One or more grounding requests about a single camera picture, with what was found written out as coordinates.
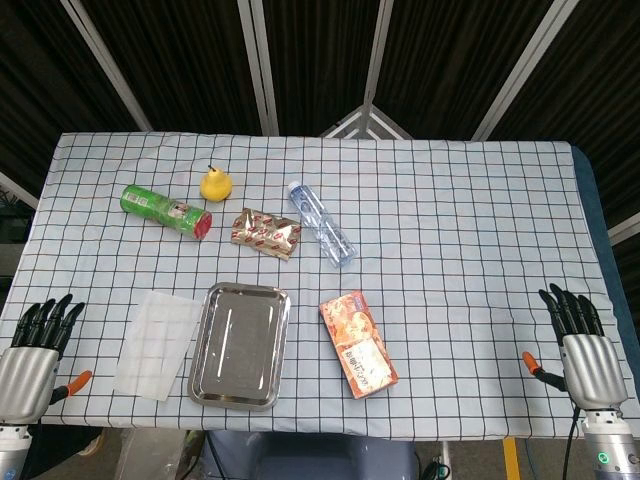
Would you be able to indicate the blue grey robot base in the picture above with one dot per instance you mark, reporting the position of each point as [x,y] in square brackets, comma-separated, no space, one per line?
[305,457]

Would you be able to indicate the white checked tablecloth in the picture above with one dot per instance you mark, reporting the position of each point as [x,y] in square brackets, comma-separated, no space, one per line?
[450,280]

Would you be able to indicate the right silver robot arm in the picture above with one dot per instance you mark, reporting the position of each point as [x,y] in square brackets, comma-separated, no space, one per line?
[607,445]

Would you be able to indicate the clear plastic water bottle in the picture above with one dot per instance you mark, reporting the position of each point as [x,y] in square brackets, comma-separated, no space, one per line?
[322,224]

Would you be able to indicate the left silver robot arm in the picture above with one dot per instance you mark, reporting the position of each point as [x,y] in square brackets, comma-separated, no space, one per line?
[12,447]

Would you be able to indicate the white metal frame stand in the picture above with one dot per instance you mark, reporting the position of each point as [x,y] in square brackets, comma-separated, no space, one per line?
[367,122]

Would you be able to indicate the yellow toy pear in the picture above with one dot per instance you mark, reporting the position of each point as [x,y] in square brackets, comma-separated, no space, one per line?
[216,185]

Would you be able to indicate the white paper tray liner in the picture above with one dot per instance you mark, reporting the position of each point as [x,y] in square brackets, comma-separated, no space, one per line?
[156,345]

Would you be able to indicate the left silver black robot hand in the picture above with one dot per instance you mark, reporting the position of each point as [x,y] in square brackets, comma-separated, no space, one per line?
[27,364]

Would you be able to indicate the orange biscuit box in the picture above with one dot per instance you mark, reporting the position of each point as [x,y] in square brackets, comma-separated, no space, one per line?
[358,346]

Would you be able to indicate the green chip can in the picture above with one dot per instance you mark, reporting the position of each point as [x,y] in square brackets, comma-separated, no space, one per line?
[166,210]

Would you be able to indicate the stainless steel tray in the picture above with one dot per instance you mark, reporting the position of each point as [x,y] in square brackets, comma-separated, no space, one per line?
[240,346]

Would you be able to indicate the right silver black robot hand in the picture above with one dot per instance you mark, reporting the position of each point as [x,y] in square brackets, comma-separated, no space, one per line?
[590,367]

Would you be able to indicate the gold red snack packet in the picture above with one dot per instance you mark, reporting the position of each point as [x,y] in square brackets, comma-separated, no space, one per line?
[266,235]

